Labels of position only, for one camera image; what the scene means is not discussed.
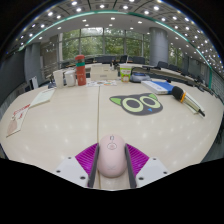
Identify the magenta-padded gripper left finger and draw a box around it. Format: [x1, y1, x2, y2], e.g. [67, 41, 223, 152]
[54, 143, 100, 189]

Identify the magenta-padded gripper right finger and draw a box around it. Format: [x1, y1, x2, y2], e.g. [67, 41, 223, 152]
[124, 143, 171, 190]

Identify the pink computer mouse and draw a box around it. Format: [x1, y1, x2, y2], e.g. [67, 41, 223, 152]
[96, 133, 128, 179]

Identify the cat-shaped grey green mouse pad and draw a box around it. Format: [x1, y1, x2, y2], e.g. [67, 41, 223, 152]
[109, 92, 164, 117]

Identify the red and white leaflet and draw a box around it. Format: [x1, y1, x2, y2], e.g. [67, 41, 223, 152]
[5, 103, 32, 138]

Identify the pale white booklet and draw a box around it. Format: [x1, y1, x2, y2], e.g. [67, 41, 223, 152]
[29, 87, 56, 108]

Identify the blue and white book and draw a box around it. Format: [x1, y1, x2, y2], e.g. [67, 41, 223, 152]
[140, 79, 175, 96]

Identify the white lidded cup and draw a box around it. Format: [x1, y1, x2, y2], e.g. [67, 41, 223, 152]
[63, 69, 78, 88]

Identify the white paper cup stack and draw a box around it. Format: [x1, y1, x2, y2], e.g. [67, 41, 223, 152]
[52, 69, 66, 89]

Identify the colourful sticker sheet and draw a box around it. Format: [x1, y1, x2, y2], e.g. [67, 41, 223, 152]
[85, 79, 118, 88]

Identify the grey conference microphone console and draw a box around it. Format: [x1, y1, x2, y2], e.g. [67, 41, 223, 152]
[129, 66, 152, 84]

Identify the red bottle with green band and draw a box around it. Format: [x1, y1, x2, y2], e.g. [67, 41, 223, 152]
[74, 54, 88, 87]

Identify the paper cup with straw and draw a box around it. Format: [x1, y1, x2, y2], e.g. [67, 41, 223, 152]
[118, 63, 133, 84]

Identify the beige cardboard box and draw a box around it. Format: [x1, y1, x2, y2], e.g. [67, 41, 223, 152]
[89, 63, 119, 82]

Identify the group of dark office chairs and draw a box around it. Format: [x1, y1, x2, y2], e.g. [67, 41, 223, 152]
[84, 54, 208, 81]

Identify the group of ceiling lights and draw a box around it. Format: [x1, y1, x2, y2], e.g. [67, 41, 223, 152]
[6, 0, 224, 64]

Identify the black microphone with yellow ring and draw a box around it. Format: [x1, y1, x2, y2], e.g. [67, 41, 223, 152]
[171, 85, 206, 118]

